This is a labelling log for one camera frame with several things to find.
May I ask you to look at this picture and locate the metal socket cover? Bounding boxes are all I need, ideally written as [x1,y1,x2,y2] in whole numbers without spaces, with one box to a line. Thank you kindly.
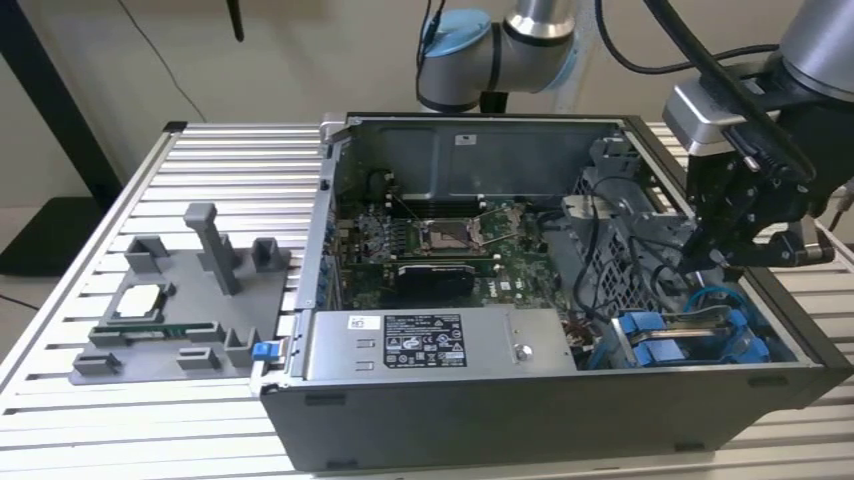
[469,204,526,246]

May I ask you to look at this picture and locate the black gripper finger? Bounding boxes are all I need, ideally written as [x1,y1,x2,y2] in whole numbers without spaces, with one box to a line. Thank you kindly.
[678,213,750,272]
[730,219,837,267]

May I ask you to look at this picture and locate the blue disk wire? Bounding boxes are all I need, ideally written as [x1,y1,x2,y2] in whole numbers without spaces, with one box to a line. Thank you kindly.
[685,280,743,321]

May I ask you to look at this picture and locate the black graphics card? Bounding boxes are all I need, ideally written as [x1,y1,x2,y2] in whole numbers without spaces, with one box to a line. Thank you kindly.
[395,261,479,307]

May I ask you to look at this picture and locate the silver power supply unit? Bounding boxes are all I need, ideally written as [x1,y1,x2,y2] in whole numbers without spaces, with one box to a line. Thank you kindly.
[300,307,579,377]

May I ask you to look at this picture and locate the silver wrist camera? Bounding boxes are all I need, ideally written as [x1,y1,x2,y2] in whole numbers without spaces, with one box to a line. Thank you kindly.
[662,81,784,157]

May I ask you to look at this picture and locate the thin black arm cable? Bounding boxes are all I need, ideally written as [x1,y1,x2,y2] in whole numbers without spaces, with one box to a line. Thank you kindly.
[418,0,447,64]

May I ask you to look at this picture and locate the black disk wire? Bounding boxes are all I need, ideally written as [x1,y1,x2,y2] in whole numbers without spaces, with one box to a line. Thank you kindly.
[574,174,699,312]

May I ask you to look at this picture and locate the grey parts rack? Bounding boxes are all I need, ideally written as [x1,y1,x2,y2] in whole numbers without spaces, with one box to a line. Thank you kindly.
[68,202,292,386]

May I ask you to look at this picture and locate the silver CPU chip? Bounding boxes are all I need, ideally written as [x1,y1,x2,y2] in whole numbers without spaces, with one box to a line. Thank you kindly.
[115,284,168,321]

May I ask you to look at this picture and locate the CPU socket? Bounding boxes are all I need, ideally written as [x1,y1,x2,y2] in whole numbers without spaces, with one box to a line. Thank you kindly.
[415,219,483,254]

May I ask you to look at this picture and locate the green motherboard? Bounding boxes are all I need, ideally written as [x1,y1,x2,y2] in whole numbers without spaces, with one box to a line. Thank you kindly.
[326,199,583,312]

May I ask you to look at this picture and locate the looped black robot cable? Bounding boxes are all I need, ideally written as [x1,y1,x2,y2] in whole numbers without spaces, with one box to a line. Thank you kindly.
[591,0,784,74]

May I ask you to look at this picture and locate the thick black camera cable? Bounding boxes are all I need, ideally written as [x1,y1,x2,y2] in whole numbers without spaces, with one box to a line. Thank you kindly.
[642,0,818,182]

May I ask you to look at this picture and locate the green RAM stick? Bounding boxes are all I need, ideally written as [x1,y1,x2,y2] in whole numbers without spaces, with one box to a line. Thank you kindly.
[96,324,216,342]

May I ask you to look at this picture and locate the grey perforated disk bay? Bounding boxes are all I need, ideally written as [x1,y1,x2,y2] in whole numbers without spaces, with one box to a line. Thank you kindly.
[541,164,699,314]

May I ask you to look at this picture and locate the black hanging antenna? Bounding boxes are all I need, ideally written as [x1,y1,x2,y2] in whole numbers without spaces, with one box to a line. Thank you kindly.
[224,0,246,44]

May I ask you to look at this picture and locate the black open PC case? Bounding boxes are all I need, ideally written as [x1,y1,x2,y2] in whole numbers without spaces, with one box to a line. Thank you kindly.
[248,111,854,474]

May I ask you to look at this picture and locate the hard disk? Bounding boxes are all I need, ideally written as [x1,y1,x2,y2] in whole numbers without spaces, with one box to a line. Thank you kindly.
[613,306,770,367]

